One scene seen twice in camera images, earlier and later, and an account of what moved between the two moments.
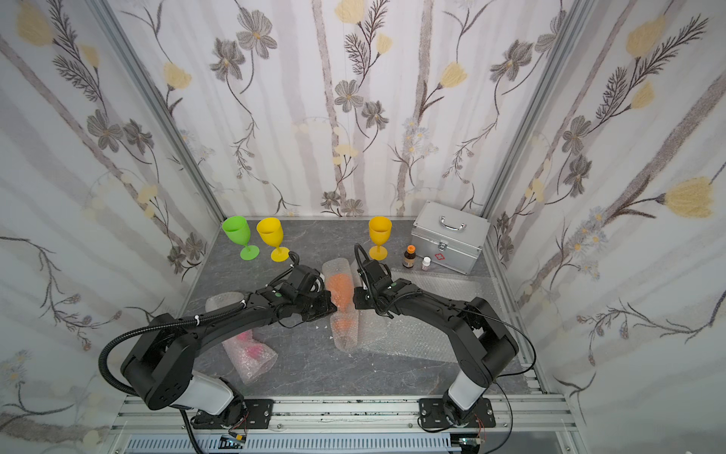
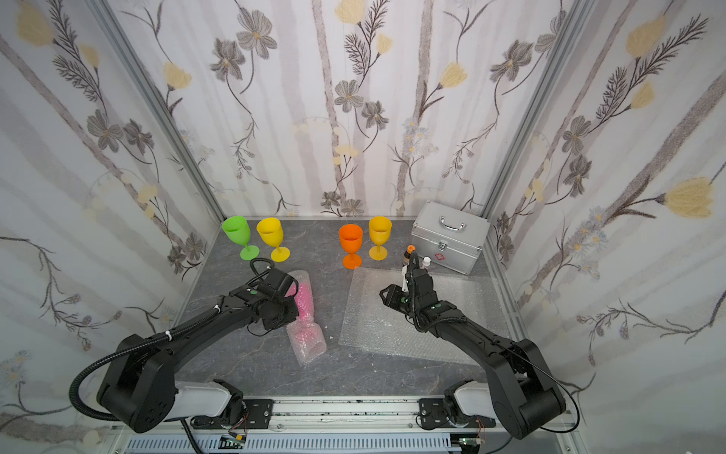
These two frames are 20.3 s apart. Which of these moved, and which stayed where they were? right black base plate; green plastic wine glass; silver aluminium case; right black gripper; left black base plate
Moved: right black gripper
Stayed: silver aluminium case; green plastic wine glass; right black base plate; left black base plate
